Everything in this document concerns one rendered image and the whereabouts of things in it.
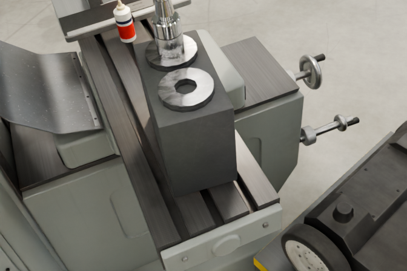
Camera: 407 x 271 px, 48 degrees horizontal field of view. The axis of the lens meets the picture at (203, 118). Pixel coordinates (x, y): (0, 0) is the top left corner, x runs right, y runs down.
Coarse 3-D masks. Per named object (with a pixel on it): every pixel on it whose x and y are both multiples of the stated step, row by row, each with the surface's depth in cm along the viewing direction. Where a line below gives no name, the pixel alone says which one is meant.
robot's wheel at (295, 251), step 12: (300, 228) 118; (312, 228) 116; (288, 240) 121; (300, 240) 115; (312, 240) 113; (324, 240) 113; (288, 252) 125; (300, 252) 123; (312, 252) 114; (324, 252) 111; (336, 252) 112; (300, 264) 126; (312, 264) 122; (324, 264) 112; (336, 264) 111; (348, 264) 112
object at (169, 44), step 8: (160, 32) 74; (168, 32) 74; (176, 32) 74; (160, 40) 75; (168, 40) 75; (176, 40) 75; (160, 48) 77; (168, 48) 76; (176, 48) 76; (184, 48) 79; (168, 56) 77; (176, 56) 78
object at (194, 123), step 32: (192, 32) 84; (160, 64) 77; (192, 64) 78; (160, 96) 71; (192, 96) 71; (224, 96) 72; (160, 128) 69; (192, 128) 71; (224, 128) 73; (192, 160) 76; (224, 160) 78; (192, 192) 82
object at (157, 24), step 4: (176, 12) 75; (156, 16) 75; (176, 16) 74; (152, 20) 74; (156, 20) 74; (172, 20) 74; (176, 20) 74; (152, 24) 74; (156, 24) 73; (160, 24) 73; (164, 24) 73; (168, 24) 73; (172, 24) 73; (176, 24) 74; (156, 28) 74; (160, 28) 73; (164, 28) 73; (168, 28) 73; (172, 28) 74
